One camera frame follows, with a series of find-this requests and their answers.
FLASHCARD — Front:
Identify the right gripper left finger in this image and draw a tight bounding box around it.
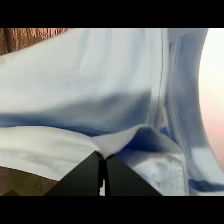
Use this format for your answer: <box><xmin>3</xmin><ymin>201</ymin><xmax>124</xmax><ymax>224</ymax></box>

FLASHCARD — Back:
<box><xmin>44</xmin><ymin>150</ymin><xmax>104</xmax><ymax>197</ymax></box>

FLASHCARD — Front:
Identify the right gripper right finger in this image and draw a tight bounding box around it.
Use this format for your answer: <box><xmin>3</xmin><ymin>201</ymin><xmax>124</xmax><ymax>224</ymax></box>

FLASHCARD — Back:
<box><xmin>104</xmin><ymin>153</ymin><xmax>163</xmax><ymax>197</ymax></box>

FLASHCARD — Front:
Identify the light blue shirt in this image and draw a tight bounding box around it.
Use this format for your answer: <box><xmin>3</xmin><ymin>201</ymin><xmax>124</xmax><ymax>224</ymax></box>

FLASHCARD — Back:
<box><xmin>0</xmin><ymin>27</ymin><xmax>224</xmax><ymax>197</ymax></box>

